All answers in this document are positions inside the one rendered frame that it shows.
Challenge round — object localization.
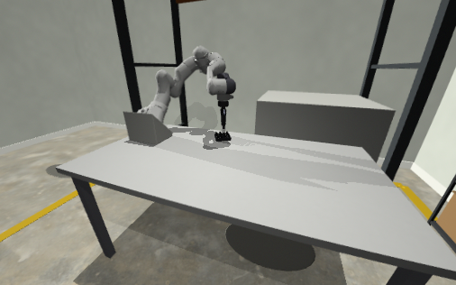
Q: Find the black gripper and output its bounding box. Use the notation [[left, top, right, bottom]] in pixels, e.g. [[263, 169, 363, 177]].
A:
[[218, 101, 229, 133]]

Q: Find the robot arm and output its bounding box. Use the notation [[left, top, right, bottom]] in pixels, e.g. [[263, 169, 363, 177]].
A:
[[138, 46, 236, 123]]

